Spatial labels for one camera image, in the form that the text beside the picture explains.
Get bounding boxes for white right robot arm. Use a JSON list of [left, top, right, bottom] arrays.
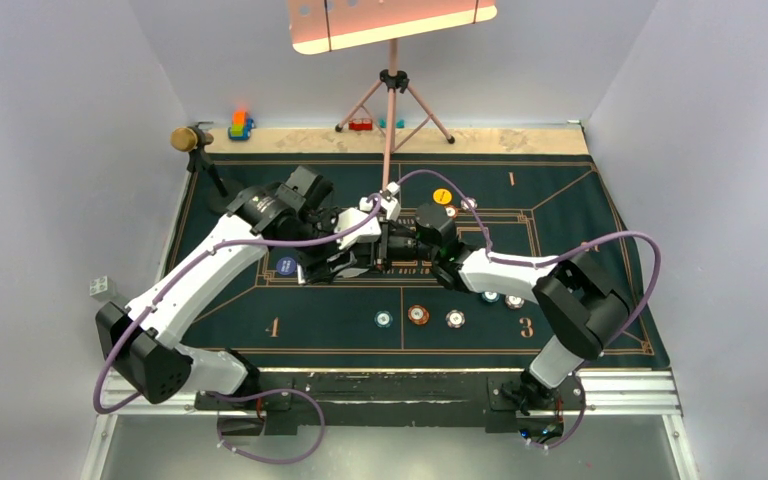
[[376, 204, 634, 407]]

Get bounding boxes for red chips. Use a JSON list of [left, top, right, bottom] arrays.
[[444, 205, 458, 219]]

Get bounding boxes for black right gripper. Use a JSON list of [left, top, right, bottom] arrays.
[[345, 213, 438, 273]]

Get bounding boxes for dark green poker mat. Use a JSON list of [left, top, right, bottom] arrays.
[[166, 152, 671, 371]]

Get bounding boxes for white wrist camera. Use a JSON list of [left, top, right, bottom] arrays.
[[334, 208, 381, 251], [379, 182, 401, 221]]

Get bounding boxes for red toy block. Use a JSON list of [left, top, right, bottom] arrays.
[[348, 118, 374, 131]]

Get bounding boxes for green poker chip stack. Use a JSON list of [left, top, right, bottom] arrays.
[[374, 311, 394, 328]]

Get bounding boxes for aluminium frame rail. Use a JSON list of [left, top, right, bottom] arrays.
[[79, 369, 701, 479]]

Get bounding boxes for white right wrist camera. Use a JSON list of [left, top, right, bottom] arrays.
[[379, 182, 401, 221]]

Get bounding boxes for blue playing card deck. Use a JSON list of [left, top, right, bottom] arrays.
[[331, 258, 373, 279]]

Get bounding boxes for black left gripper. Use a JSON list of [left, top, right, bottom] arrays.
[[290, 206, 356, 283]]

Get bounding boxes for green chips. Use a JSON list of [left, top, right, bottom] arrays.
[[481, 291, 500, 303]]

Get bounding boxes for pink tripod music stand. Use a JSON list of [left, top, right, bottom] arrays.
[[286, 0, 498, 187]]

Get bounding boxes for colourful toy block car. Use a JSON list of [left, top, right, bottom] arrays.
[[227, 110, 254, 141]]

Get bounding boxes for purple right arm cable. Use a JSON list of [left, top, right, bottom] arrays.
[[393, 169, 665, 452]]

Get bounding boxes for blue round blind button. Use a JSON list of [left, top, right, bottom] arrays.
[[275, 256, 298, 276]]

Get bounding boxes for teal toy block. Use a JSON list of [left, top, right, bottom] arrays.
[[378, 118, 405, 129]]

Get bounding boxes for yellow round dealer button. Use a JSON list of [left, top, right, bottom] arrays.
[[432, 188, 453, 205]]

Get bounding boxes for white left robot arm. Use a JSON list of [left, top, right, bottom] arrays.
[[95, 166, 400, 409]]

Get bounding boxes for grey toy brick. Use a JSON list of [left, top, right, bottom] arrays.
[[89, 276, 128, 307]]

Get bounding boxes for red yellow poker chip stack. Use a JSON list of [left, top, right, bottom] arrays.
[[407, 305, 430, 326]]

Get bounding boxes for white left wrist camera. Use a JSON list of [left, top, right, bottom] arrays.
[[334, 208, 381, 251]]

